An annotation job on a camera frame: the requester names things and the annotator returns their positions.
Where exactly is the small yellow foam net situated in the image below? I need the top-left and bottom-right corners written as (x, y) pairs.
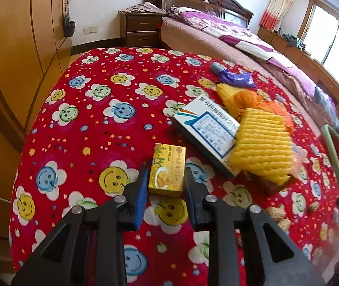
top-left (215, 83), bottom-right (247, 120)

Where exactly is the white and red curtain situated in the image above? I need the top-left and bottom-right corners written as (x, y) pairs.
top-left (260, 0), bottom-right (299, 32)

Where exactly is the purple plastic bag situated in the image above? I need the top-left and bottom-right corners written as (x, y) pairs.
top-left (217, 67), bottom-right (258, 90)

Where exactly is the wooden wardrobe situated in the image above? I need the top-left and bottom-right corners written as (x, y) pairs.
top-left (0, 0), bottom-right (75, 275)

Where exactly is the bed with pink sheet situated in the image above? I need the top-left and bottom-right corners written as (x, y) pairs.
top-left (160, 16), bottom-right (339, 139)

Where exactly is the long wooden cabinet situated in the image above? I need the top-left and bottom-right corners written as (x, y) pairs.
top-left (257, 25), bottom-right (339, 161)

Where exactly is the purple pillow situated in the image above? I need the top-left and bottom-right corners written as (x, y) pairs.
top-left (169, 6), bottom-right (214, 22)

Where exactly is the black bag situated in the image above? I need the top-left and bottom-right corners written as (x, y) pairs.
top-left (63, 13), bottom-right (76, 38)

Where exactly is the grey blue roll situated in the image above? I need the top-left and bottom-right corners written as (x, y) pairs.
top-left (209, 62), bottom-right (228, 75)

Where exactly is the orange foam net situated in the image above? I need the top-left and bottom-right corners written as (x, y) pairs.
top-left (230, 91), bottom-right (295, 134)

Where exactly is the large yellow foam net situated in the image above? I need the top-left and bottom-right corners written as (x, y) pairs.
top-left (227, 108), bottom-right (298, 186)

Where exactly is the dark wooden nightstand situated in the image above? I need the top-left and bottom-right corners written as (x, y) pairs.
top-left (119, 10), bottom-right (165, 48)

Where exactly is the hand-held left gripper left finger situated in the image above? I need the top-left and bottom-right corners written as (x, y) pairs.
top-left (11, 165), bottom-right (150, 286)

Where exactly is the blue plaid cloth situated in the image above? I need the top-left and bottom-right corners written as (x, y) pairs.
top-left (314, 86), bottom-right (339, 132)

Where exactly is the red smiley printed cloth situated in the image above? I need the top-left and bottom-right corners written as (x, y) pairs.
top-left (8, 47), bottom-right (339, 286)

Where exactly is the window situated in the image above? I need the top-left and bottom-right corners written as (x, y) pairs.
top-left (299, 0), bottom-right (339, 91)

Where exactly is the yellow cake box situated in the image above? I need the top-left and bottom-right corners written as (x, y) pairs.
top-left (148, 143), bottom-right (186, 198)

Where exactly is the purple patterned quilt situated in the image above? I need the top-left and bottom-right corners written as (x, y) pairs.
top-left (184, 12), bottom-right (337, 105)

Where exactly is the pink clothes pile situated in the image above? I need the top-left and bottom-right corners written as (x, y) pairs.
top-left (117, 1), bottom-right (167, 15)

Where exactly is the white medicine box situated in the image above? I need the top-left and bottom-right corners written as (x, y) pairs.
top-left (173, 94), bottom-right (243, 180)

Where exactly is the dark clothes pile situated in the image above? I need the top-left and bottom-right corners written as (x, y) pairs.
top-left (277, 28), bottom-right (307, 51)

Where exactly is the brown box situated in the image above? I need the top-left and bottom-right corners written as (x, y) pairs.
top-left (244, 170), bottom-right (297, 195)

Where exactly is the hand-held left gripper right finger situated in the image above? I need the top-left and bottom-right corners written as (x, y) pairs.
top-left (184, 167), bottom-right (326, 286)

